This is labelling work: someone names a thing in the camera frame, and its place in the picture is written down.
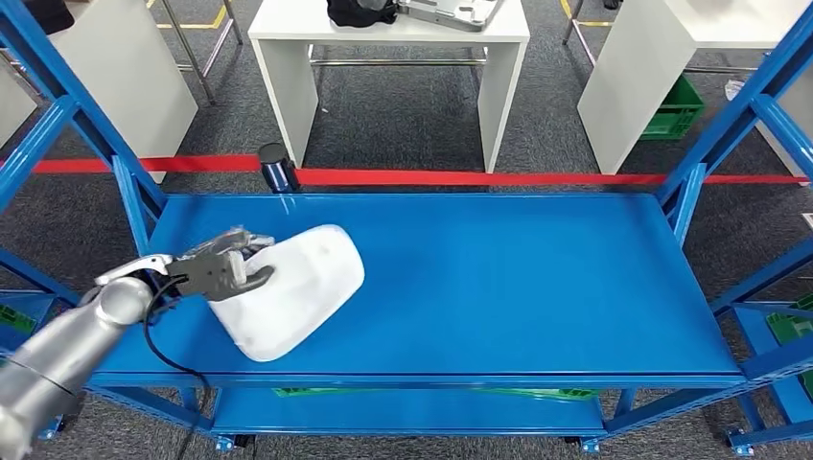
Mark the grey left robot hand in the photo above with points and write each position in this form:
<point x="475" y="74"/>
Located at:
<point x="235" y="241"/>

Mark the white plastic shell part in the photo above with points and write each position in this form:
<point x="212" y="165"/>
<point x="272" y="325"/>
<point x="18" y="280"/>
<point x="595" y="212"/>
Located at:
<point x="305" y="292"/>

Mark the white workbench table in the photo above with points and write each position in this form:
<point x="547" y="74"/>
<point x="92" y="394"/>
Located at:
<point x="635" y="89"/>
<point x="286" y="95"/>
<point x="127" y="76"/>

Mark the grey metal plate part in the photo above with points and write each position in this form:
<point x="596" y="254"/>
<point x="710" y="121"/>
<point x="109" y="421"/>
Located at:
<point x="451" y="13"/>

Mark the green plastic crate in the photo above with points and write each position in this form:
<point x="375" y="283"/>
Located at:
<point x="791" y="324"/>
<point x="676" y="117"/>
<point x="16" y="320"/>
<point x="559" y="395"/>
<point x="305" y="392"/>

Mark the red barrier belt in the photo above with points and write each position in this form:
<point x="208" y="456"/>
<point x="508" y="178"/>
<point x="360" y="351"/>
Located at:
<point x="444" y="178"/>

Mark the yellow floor tape line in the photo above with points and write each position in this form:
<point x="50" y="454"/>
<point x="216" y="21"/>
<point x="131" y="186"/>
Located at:
<point x="190" y="26"/>
<point x="597" y="23"/>

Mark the chrome table crossbar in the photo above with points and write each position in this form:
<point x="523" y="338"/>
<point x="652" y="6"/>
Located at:
<point x="394" y="62"/>

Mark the black fabric bag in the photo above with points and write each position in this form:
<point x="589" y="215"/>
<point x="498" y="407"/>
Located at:
<point x="51" y="16"/>
<point x="359" y="13"/>

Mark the black barrier stanchion post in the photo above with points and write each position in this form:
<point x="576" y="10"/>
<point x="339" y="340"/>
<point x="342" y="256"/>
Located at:
<point x="278" y="171"/>

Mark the chrome tube frame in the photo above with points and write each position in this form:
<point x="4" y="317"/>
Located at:
<point x="573" y="22"/>
<point x="187" y="54"/>

